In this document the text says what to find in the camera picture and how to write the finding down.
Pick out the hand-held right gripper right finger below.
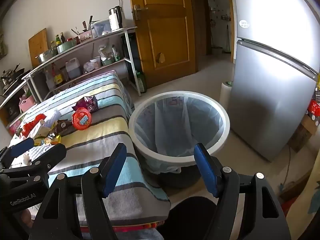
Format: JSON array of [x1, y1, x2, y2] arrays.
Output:
[[194, 143, 292, 240]]

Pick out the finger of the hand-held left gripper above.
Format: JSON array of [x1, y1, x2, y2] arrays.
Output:
[[0, 137, 35, 168], [0, 143, 67, 188]]

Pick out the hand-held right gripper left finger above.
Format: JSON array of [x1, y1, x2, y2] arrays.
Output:
[[29, 143, 128, 240]]

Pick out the white textured paper towel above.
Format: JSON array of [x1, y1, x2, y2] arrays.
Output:
[[24, 145, 54, 165]]

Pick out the yellow snack packet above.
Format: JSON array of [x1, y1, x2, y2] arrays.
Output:
[[34, 134, 62, 147]]

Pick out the beige packet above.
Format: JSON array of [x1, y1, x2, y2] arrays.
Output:
[[32, 125, 52, 139]]

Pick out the brown snack packet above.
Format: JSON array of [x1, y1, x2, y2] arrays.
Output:
[[55, 120, 75, 135]]

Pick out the white round waste bin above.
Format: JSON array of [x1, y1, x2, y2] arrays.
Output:
[[128, 92, 230, 189]]

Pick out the white tissue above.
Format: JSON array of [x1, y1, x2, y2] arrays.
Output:
[[42, 109, 62, 128]]

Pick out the red round packet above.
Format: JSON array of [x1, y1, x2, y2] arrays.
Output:
[[72, 107, 92, 130]]

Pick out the clear plastic bin liner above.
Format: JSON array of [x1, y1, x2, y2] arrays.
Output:
[[134, 96, 225, 173]]

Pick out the maroon snack packet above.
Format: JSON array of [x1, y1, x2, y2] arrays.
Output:
[[72, 95, 99, 113]]

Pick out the striped blanket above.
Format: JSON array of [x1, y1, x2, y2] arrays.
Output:
[[9, 70, 172, 230]]

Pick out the pink plastic basket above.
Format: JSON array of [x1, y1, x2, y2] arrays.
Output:
[[19, 97, 35, 113]]

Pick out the person's dark clothed leg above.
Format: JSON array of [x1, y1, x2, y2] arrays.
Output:
[[170, 197, 218, 240]]

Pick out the grey metal shelf rack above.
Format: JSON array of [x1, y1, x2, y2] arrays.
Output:
[[0, 79, 34, 130]]

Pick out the clear plastic bottle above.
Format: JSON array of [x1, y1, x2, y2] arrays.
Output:
[[45, 70, 55, 92]]

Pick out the black frying pan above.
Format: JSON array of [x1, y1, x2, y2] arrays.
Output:
[[0, 64, 25, 95]]

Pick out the yellow label oil bottle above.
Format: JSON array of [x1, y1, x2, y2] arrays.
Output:
[[54, 67, 63, 85]]

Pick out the white paper roll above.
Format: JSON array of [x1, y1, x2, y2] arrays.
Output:
[[219, 81, 234, 105]]

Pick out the open brown carton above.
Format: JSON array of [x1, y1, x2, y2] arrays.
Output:
[[279, 167, 313, 200]]

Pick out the plastic jug with dark liquid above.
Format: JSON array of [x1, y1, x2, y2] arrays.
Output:
[[65, 58, 82, 79]]

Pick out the green detergent bottle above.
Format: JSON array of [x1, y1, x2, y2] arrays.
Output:
[[136, 71, 147, 93]]

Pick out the metal pot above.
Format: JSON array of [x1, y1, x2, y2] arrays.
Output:
[[35, 49, 58, 64]]

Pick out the crumpled clear plastic bag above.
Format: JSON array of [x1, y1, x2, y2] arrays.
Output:
[[83, 61, 95, 74]]

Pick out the wooden cutting board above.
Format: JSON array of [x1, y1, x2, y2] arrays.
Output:
[[28, 28, 48, 68]]

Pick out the yellow printed cloth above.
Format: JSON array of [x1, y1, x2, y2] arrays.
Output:
[[286, 170, 320, 230]]

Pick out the cardboard box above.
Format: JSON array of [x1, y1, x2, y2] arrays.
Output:
[[287, 115, 320, 153]]

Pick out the green basin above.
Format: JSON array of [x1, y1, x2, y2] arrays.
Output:
[[56, 39, 77, 54]]

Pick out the white metal shelf rack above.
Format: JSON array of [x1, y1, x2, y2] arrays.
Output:
[[22, 26, 142, 103]]

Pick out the silver refrigerator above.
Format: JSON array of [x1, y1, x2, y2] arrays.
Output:
[[226, 0, 320, 163]]

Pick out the black appliance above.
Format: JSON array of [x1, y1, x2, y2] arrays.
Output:
[[121, 34, 137, 80]]

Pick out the white plastic bag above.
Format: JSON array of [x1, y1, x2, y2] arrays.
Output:
[[98, 44, 114, 62]]

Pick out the pink utensil basket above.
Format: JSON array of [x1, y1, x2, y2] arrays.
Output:
[[79, 31, 93, 44]]

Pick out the red snack bag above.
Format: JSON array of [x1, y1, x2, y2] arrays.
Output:
[[309, 99, 320, 117]]

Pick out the broom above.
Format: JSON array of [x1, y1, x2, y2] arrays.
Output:
[[226, 25, 232, 53]]

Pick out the clear plastic storage box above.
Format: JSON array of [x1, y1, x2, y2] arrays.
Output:
[[93, 19, 112, 37]]

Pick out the wooden door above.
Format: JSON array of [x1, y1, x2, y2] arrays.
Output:
[[127, 0, 197, 89]]

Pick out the floor cable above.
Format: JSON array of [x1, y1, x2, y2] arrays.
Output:
[[282, 145, 292, 188]]

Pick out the metal door handle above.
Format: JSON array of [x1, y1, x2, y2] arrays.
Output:
[[132, 4, 148, 20]]

